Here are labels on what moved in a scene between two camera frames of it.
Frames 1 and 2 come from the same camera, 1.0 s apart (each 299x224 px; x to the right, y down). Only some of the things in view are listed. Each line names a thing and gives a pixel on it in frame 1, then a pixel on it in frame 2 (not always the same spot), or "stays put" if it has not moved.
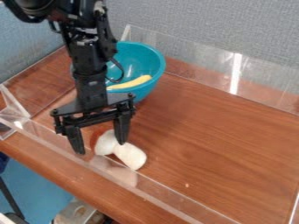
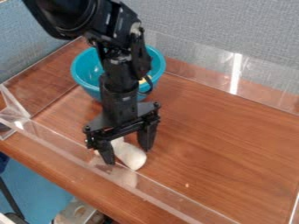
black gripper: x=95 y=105 to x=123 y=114
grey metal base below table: x=78 y=213 stays put
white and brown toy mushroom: x=128 y=153 stays put
